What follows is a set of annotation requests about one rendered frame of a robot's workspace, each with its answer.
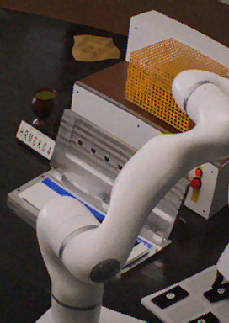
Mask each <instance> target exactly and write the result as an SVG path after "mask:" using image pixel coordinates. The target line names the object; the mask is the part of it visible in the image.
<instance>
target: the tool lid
mask: <svg viewBox="0 0 229 323"><path fill-rule="evenodd" d="M78 139H81V140H82V141H83V143H82V145H81V146H80V145H79V144H78V142H77V141H78ZM92 146H94V147H95V149H96V153H95V154H93V153H92V151H91V148H92ZM138 151H139V150H137V149H136V148H135V147H134V146H132V145H130V144H129V143H127V142H125V141H124V140H122V139H121V138H119V137H117V136H116V135H112V134H110V133H109V132H108V131H106V130H104V129H102V128H100V126H98V125H96V124H95V123H93V122H92V121H90V120H88V119H85V118H84V117H83V116H81V115H80V114H77V113H76V112H73V111H71V110H70V109H65V110H64V114H63V116H62V119H61V125H60V128H59V130H58V134H57V137H56V143H55V146H54V148H53V152H52V155H51V164H50V165H51V167H59V168H60V169H62V174H64V175H66V176H67V177H69V178H70V179H71V180H73V181H74V182H73V185H74V186H75V187H76V188H78V189H79V190H81V191H82V192H84V193H85V194H86V195H88V196H90V195H89V194H90V193H92V194H94V195H95V196H97V197H99V198H100V199H102V200H104V199H107V200H109V201H110V195H111V190H112V187H113V184H114V182H115V179H116V177H117V176H118V174H119V173H120V170H119V168H118V166H119V164H122V166H123V167H124V166H125V165H126V164H127V163H128V161H129V160H130V159H131V158H132V157H133V156H134V155H135V154H136V153H137V152H138ZM105 155H107V156H108V157H109V162H106V161H105V160H104V156H105ZM190 184H191V182H190V181H189V180H186V179H184V178H183V177H182V178H181V179H180V180H179V181H178V182H177V183H175V185H174V186H173V187H172V188H171V189H170V190H169V191H168V192H167V193H166V194H165V196H164V197H162V200H161V201H160V202H159V203H158V204H157V205H156V206H155V208H154V209H153V210H152V212H151V213H150V214H149V216H148V218H147V219H146V221H145V223H144V225H143V226H145V227H147V228H149V229H150V230H151V231H155V230H158V231H159V232H161V233H163V234H164V235H163V238H164V239H167V240H168V239H170V238H171V236H172V234H173V230H174V229H175V226H176V224H177V222H178V218H179V216H180V214H181V211H182V208H183V206H184V201H185V199H186V196H187V193H188V191H189V187H190Z"/></svg>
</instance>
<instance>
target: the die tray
mask: <svg viewBox="0 0 229 323"><path fill-rule="evenodd" d="M216 269H217V267H216V265H213V266H211V267H209V268H207V269H206V270H204V271H202V272H201V273H197V274H196V275H194V276H192V277H190V278H186V279H185V280H183V281H182V282H179V283H177V284H175V285H172V286H170V287H168V288H166V289H164V290H161V291H158V292H156V293H155V294H151V295H149V296H146V297H145V298H143V299H142V301H141V303H142V304H144V305H145V306H146V307H147V308H148V309H149V310H150V311H151V312H152V313H154V314H155V315H157V317H159V319H160V320H162V321H163V322H165V323H187V322H189V321H191V320H194V319H196V318H197V317H200V316H202V315H205V314H207V313H208V312H212V314H213V315H215V316H216V317H217V318H218V319H219V320H218V322H216V323H229V296H228V297H225V298H222V299H218V300H217V301H216V302H213V303H212V304H211V303H210V301H209V300H207V299H206V298H205V296H204V295H203V294H204V292H205V291H208V290H211V289H212V287H211V286H212V284H213V283H214V281H215V279H216V274H217V271H216ZM177 285H179V286H180V287H183V289H185V290H187V291H188V292H189V295H188V296H185V297H184V298H183V299H181V300H178V301H177V302H175V303H174V304H171V305H169V306H168V307H165V308H163V309H160V308H159V307H157V305H155V304H153V303H152V302H151V300H152V298H153V297H155V296H158V295H159V294H162V293H163V292H166V291H168V290H169V289H171V288H174V287H176V286H177Z"/></svg>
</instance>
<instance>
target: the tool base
mask: <svg viewBox="0 0 229 323"><path fill-rule="evenodd" d="M43 175H44V177H42V176H43ZM45 178H49V179H51V181H53V182H54V183H56V184H58V185H59V186H61V187H62V188H64V189H65V190H67V191H68V192H70V193H72V194H73V195H75V196H76V197H78V198H79V199H81V200H82V201H83V202H84V203H86V204H88V205H89V206H91V207H92V208H94V209H96V210H97V211H98V212H99V213H101V214H104V215H106V214H107V212H108V209H109V200H102V199H100V198H99V197H97V196H95V195H94V194H92V193H90V194H89V195H90V196H88V195H86V194H85V193H84V192H82V191H81V190H79V189H78V188H76V187H75V186H74V185H73V182H74V181H73V180H71V179H70V178H69V177H67V176H66V175H64V174H62V169H60V168H59V167H58V168H56V167H51V170H50V171H48V172H44V174H42V175H40V176H38V177H37V178H34V179H32V180H31V181H29V182H28V183H26V184H25V185H24V186H23V185H22V186H20V188H17V189H16V190H14V191H12V192H11V193H9V194H7V196H8V202H9V203H11V204H12V205H14V206H15V207H17V209H19V210H20V211H22V213H24V214H26V215H27V217H29V218H30V219H32V220H33V221H34V222H35V223H37V217H38V214H39V213H37V212H36V211H35V210H34V209H32V208H30V207H29V206H28V205H27V204H25V203H23V201H22V198H20V197H19V196H18V193H22V192H23V191H24V190H25V189H27V188H30V187H32V186H33V185H35V184H36V183H38V182H39V181H43V180H44V179H45ZM18 189H19V190H20V191H19V192H18V191H17V190H18ZM163 235H164V234H163V233H161V232H159V231H151V230H150V229H149V228H147V227H145V226H142V228H141V231H140V233H139V235H138V236H139V237H140V238H141V239H143V240H145V241H147V242H148V243H151V244H152V245H153V247H152V248H151V249H150V250H149V253H148V254H147V255H146V256H144V257H143V258H141V259H139V260H138V261H136V262H134V263H132V264H131V265H130V266H129V267H126V268H125V269H124V270H123V269H122V270H120V272H119V273H118V275H117V276H116V277H118V278H119V279H122V278H123V277H124V276H126V275H127V274H129V273H132V272H134V270H135V269H137V268H139V267H141V266H142V265H144V264H145V263H147V262H149V261H150V260H152V259H153V258H154V257H156V256H157V255H159V254H160V253H163V252H164V251H166V250H167V249H168V248H169V247H170V246H171V245H172V242H171V241H170V240H169V239H168V240H167V239H164V238H163ZM156 250H157V251H156Z"/></svg>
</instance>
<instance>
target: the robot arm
mask: <svg viewBox="0 0 229 323"><path fill-rule="evenodd" d="M172 91H173V97H174V99H175V101H176V103H177V105H178V106H179V107H180V108H181V109H182V110H183V111H184V112H185V113H186V114H187V115H188V116H189V118H190V119H191V120H193V121H194V122H195V123H196V126H195V127H194V128H193V129H192V130H190V131H187V132H184V133H182V134H165V135H158V136H156V137H154V138H153V139H151V140H149V141H148V142H147V143H146V144H145V145H144V146H143V147H142V148H141V149H140V150H139V151H138V152H137V153H136V154H135V155H134V156H133V157H132V158H131V159H130V160H129V161H128V163H127V164H126V165H125V166H124V167H123V169H122V170H121V171H120V173H119V174H118V176H117V177H116V179H115V181H114V184H113V187H112V190H111V195H110V201H109V209H108V212H107V214H106V215H105V217H104V222H103V223H102V224H101V223H99V222H98V220H97V219H96V218H95V217H94V215H93V214H92V213H91V212H90V211H89V210H88V209H87V208H86V207H85V206H84V205H83V204H82V203H81V202H80V201H79V200H77V199H75V198H73V197H69V196H59V197H55V198H51V199H49V200H48V201H47V202H46V203H44V205H43V206H42V207H41V209H40V212H39V214H38V217H37V223H36V230H37V237H38V242H39V246H40V249H41V253H42V256H43V258H44V261H45V265H46V267H47V270H48V273H49V274H50V276H51V282H52V283H51V287H52V290H51V295H52V298H51V303H52V306H51V309H52V312H51V316H50V317H49V318H46V319H45V320H44V321H42V323H100V322H99V318H100V314H101V304H102V299H103V295H104V283H105V282H108V281H109V280H110V279H112V278H114V277H116V276H117V275H118V273H119V272H120V270H122V268H123V267H124V266H125V264H126V263H127V261H128V259H129V255H130V253H131V251H132V249H133V246H134V245H135V243H136V239H137V237H138V235H139V233H140V231H141V228H142V226H143V225H144V223H145V221H146V219H147V218H148V216H149V214H150V213H151V212H152V210H153V209H154V208H155V206H156V205H157V204H158V203H159V202H160V201H161V200H162V197H163V196H164V195H165V194H166V193H167V192H168V191H169V190H170V189H171V188H172V187H173V186H174V185H175V183H177V182H178V181H179V180H180V179H181V178H182V177H183V176H184V175H185V174H186V173H188V172H190V170H192V169H194V168H196V167H197V166H200V165H205V164H207V163H210V162H216V161H219V160H222V159H226V158H227V157H229V80H228V79H226V78H224V77H222V76H220V75H217V74H215V73H212V72H209V71H202V70H193V69H192V70H187V71H183V72H180V74H178V75H177V76H176V77H175V78H174V80H173V85H172ZM228 203H229V194H228ZM216 267H217V269H216V271H217V274H216V279H215V281H214V283H213V284H212V286H211V287H212V288H215V287H218V286H219V285H221V283H222V281H223V280H224V278H226V280H228V282H229V244H228V246H227V247H226V250H225V251H224V252H223V253H222V255H221V257H220V258H219V259H217V260H216ZM228 296H229V284H228V286H227V288H225V290H224V292H223V293H222V295H221V298H225V297H228Z"/></svg>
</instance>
